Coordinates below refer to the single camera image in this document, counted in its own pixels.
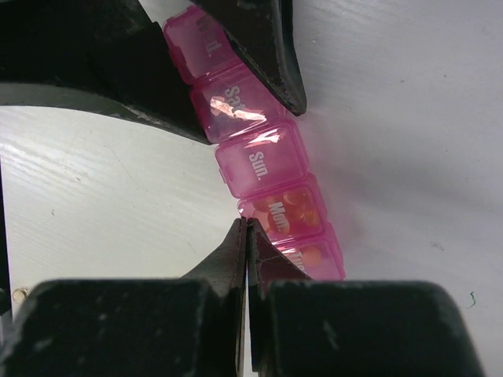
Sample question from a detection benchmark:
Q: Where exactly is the pink pill organizer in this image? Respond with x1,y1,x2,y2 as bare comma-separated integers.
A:
163,5,345,280

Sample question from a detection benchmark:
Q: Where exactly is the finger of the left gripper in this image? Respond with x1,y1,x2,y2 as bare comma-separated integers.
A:
1,1,207,143
193,0,307,116

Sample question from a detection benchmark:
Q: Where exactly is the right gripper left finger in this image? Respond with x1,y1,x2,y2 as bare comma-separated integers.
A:
1,218,247,376

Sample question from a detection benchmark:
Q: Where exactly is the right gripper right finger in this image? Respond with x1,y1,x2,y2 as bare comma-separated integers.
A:
246,219,484,376

